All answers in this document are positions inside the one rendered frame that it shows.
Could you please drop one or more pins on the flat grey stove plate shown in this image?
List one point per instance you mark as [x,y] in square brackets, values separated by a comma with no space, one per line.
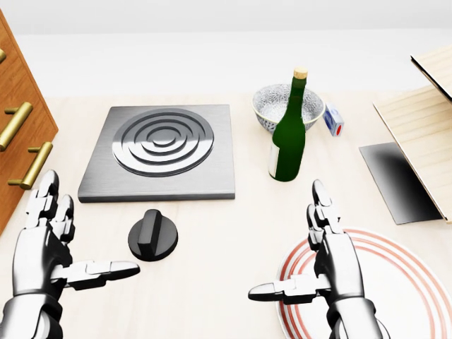
[102,176]

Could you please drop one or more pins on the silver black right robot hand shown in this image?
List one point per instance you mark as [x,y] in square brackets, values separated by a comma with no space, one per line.
[339,261]

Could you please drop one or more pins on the wooden cabinet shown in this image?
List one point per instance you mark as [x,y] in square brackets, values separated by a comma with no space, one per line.
[17,81]

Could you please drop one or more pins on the blue white patterned bowl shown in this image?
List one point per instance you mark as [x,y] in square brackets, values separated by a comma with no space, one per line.
[266,106]

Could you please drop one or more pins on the round black stove knob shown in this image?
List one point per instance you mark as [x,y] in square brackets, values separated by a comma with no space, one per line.
[153,234]

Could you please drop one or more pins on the dark grey flat panel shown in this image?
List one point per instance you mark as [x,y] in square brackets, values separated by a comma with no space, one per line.
[399,183]

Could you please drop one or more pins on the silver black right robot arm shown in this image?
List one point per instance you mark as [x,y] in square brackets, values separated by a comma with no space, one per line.
[356,321]

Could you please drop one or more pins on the green glass bottle with cork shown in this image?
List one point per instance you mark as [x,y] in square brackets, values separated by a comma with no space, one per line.
[289,148]

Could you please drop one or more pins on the white plate with red rings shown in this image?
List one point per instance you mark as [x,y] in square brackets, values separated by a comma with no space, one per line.
[395,282]

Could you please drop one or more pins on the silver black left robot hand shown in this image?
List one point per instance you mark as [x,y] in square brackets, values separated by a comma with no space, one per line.
[33,254]

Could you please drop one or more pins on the small blue white printed box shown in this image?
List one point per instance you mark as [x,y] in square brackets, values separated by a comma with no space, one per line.
[333,121]

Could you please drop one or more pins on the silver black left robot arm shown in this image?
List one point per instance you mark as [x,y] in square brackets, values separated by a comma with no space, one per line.
[24,318]

